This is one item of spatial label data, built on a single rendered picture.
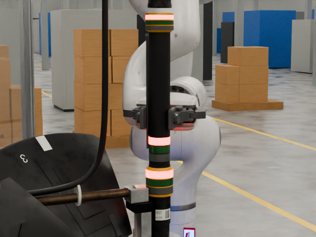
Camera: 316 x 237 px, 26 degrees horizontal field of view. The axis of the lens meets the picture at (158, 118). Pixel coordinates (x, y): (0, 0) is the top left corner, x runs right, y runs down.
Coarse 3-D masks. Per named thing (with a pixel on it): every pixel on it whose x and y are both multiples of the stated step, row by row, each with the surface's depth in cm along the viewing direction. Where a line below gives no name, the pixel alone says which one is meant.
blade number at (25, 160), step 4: (20, 152) 111; (24, 152) 111; (16, 156) 110; (20, 156) 110; (24, 156) 110; (28, 156) 111; (20, 160) 110; (24, 160) 110; (28, 160) 110; (24, 164) 109; (28, 164) 110
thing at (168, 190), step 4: (148, 188) 107; (152, 188) 106; (156, 188) 106; (160, 188) 106; (164, 188) 106; (168, 188) 106; (172, 188) 107; (152, 192) 106; (156, 192) 106; (160, 192) 106; (164, 192) 106; (168, 192) 107; (172, 192) 107
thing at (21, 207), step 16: (0, 192) 79; (16, 192) 81; (0, 208) 78; (16, 208) 80; (32, 208) 82; (0, 224) 77; (16, 224) 79; (32, 224) 81; (48, 224) 83; (64, 224) 86
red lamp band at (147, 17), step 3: (147, 15) 103; (150, 15) 103; (153, 15) 103; (156, 15) 103; (159, 15) 102; (162, 15) 103; (165, 15) 103; (168, 15) 103; (171, 15) 103; (147, 18) 104; (150, 18) 103; (153, 18) 103; (156, 18) 103; (159, 18) 103; (162, 18) 103; (165, 18) 103; (168, 18) 103; (171, 18) 103
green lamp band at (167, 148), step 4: (152, 148) 106; (156, 148) 106; (160, 148) 106; (164, 148) 106; (168, 148) 106; (152, 152) 106; (156, 152) 106; (160, 152) 106; (164, 152) 106; (168, 152) 106
